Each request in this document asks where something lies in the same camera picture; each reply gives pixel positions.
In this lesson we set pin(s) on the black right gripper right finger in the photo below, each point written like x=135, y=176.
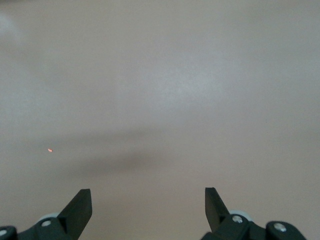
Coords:
x=217, y=217

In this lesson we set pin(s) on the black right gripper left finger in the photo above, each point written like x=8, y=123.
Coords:
x=75, y=215

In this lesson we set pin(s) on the brown table cloth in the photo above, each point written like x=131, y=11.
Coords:
x=160, y=75

